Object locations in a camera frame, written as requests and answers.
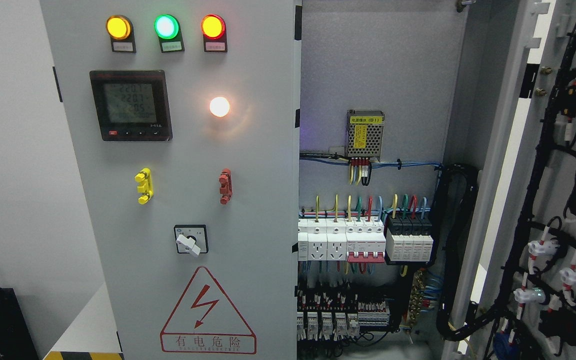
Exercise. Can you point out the grey cabinet door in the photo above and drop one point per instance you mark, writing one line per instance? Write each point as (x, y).
(515, 293)
(251, 238)

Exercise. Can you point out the red electric hazard warning sticker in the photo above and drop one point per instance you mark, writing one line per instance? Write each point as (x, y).
(205, 320)

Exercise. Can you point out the black relay row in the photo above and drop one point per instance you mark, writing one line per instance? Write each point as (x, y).
(339, 313)

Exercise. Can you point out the red indicator light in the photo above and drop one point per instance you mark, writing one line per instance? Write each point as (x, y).
(214, 33)

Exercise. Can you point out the metal mesh power supply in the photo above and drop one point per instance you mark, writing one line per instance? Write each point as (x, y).
(365, 131)

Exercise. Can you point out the brass terminal bar right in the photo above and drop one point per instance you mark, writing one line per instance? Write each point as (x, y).
(417, 298)

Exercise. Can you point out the red handle circuit breaker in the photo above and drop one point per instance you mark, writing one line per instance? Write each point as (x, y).
(365, 243)

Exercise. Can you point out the green indicator light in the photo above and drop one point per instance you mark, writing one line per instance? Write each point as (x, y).
(169, 33)

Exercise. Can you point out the yellow indicator light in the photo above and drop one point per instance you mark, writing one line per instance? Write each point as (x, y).
(121, 34)

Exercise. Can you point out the black white surge protector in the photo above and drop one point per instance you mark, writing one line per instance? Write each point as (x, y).
(408, 241)

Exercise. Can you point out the white DIN rail sockets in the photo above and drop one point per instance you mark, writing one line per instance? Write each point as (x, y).
(321, 240)

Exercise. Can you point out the black digital power meter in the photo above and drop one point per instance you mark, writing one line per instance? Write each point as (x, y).
(132, 105)

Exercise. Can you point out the white glowing indicator light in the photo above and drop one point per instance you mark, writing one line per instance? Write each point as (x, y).
(219, 106)

